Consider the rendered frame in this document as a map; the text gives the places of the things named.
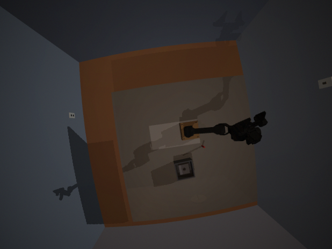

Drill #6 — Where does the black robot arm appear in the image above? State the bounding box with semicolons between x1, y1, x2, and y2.
184;123;262;145

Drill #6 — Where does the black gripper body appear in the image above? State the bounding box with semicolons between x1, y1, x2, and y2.
232;116;268;138

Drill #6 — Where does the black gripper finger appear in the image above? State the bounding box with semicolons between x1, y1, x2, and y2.
256;111;266;125
235;118;251;134

